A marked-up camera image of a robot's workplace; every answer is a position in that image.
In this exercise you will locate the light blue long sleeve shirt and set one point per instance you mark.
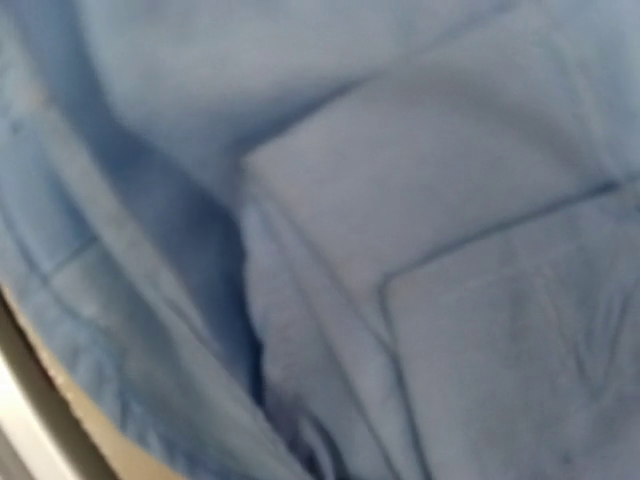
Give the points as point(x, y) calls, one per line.
point(331, 239)

